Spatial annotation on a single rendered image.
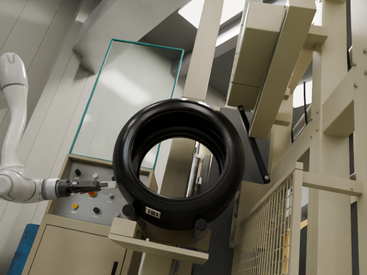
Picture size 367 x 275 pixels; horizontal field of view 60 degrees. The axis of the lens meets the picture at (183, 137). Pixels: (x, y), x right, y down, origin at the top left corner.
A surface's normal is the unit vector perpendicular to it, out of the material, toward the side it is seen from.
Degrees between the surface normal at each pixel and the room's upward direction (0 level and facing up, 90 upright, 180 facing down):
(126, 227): 90
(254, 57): 180
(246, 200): 90
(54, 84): 90
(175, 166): 90
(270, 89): 162
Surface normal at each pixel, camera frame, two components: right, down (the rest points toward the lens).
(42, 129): 0.64, -0.20
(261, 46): -0.19, 0.89
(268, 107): -0.18, 0.72
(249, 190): 0.00, -0.42
